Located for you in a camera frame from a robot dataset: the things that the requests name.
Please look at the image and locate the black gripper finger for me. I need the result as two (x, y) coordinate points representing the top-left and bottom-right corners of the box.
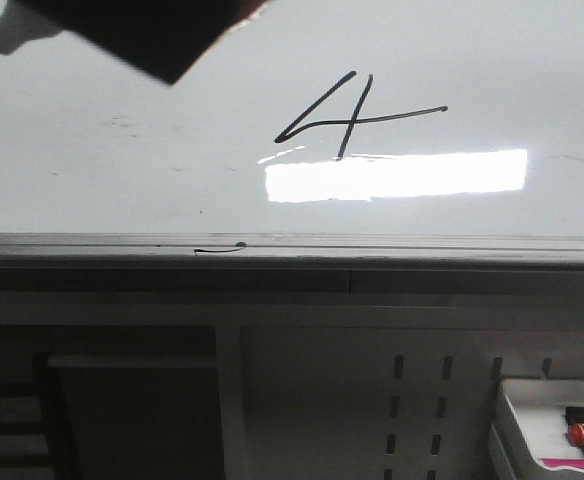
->
(17, 0), (264, 85)

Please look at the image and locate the white taped whiteboard marker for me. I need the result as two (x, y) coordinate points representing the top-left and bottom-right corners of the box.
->
(0, 1), (63, 56)

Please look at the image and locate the large white whiteboard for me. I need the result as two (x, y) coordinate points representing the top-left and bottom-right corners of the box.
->
(0, 1), (584, 237)

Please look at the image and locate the white perforated metal stand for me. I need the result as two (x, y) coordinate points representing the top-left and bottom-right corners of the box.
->
(218, 305), (584, 479)

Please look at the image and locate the dark shelf unit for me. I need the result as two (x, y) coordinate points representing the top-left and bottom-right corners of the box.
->
(0, 326), (225, 479)

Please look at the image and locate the white plastic marker tray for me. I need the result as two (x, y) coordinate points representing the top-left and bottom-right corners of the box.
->
(488, 379), (584, 479)

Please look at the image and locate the pink highlighter pen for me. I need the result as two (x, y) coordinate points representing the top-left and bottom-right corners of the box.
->
(541, 458), (584, 470)

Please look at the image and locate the grey whiteboard tray rail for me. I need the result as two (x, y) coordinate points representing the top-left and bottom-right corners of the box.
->
(0, 233), (584, 270)

